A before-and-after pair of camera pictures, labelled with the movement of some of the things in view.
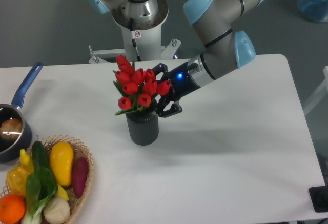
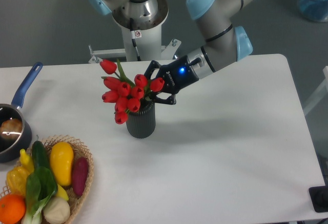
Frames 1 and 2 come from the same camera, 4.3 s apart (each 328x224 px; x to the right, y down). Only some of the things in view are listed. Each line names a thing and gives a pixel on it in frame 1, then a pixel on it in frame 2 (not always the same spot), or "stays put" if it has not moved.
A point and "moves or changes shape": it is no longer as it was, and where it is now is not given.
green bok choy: [40, 186] stays put
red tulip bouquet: [138, 87] moves or changes shape
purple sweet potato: [79, 175] stays put
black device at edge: [319, 196] stays put
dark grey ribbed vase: [143, 127] moves or changes shape
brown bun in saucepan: [11, 128] stays put
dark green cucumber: [40, 155] stays put
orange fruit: [13, 208] stays put
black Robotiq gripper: [182, 83] → [176, 75]
